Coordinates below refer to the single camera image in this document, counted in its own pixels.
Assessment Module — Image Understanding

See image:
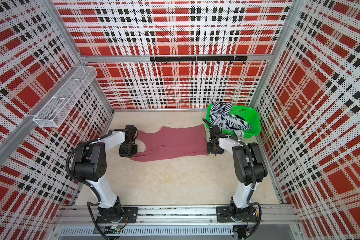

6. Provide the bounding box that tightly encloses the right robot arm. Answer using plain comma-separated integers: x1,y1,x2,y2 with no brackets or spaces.
206,122,268,223

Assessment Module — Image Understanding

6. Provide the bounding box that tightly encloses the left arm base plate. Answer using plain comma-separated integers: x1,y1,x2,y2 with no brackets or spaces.
96,207,139,224

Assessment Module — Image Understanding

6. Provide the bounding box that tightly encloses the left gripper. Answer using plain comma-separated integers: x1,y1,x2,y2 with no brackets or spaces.
118,141,138,157

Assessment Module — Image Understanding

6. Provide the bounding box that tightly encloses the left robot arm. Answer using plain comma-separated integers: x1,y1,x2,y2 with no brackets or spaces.
66,125,138,224

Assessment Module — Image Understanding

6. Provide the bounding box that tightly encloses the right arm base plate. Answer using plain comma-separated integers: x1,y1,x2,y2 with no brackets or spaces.
216,206,258,223

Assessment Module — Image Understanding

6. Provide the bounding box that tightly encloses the green plastic basket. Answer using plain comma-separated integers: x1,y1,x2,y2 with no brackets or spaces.
205,104,261,139

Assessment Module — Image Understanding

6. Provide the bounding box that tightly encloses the striped tank top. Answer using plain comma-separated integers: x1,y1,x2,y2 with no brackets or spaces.
209,103,252,139

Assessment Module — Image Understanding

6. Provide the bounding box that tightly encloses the black hook rail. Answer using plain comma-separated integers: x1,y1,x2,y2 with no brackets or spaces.
150,56,248,64

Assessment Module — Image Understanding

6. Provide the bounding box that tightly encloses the maroon tank top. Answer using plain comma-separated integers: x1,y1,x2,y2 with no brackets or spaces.
132,125,208,162

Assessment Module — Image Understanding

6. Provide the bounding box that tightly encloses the aluminium front rail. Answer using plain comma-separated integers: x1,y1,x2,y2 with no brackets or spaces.
53,205,300,226

